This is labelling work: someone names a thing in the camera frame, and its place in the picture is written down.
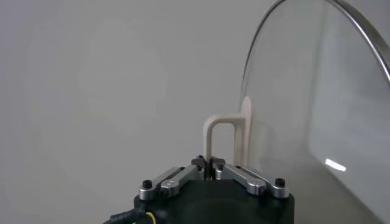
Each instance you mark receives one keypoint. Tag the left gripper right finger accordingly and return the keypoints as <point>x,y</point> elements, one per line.
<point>253,182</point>

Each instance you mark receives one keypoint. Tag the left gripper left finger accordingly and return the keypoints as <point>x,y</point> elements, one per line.
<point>170,182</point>

